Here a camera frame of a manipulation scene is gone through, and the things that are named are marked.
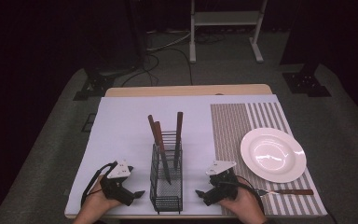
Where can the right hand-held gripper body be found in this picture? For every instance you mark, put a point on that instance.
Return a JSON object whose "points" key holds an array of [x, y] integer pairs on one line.
{"points": [[222, 186]]}

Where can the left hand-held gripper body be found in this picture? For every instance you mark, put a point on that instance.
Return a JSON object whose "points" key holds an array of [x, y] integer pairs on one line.
{"points": [[115, 188]]}

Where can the person's left hand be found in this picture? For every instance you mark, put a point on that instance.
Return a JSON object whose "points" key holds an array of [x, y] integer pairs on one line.
{"points": [[94, 203]]}

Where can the person's right hand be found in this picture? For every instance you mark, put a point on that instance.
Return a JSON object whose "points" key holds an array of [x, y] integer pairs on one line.
{"points": [[245, 203]]}

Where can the striped placemat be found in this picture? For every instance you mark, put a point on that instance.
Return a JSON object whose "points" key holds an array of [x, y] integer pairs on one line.
{"points": [[230, 133]]}

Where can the white plate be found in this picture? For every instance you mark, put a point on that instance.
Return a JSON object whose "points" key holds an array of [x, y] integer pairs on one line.
{"points": [[273, 155]]}

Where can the white table sheet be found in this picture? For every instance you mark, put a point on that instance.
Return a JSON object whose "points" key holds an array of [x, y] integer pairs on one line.
{"points": [[124, 124]]}

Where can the dark floor plate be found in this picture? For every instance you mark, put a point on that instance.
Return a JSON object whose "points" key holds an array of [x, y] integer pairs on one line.
{"points": [[89, 123]]}

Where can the wooden table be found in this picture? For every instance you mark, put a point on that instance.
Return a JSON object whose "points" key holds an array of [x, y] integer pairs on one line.
{"points": [[186, 90]]}

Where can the black stand base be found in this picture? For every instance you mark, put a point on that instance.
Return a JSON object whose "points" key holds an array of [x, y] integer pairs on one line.
{"points": [[94, 85], [306, 82]]}

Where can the white metal stand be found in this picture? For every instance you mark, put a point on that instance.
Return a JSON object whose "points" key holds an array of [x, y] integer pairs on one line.
{"points": [[225, 18]]}

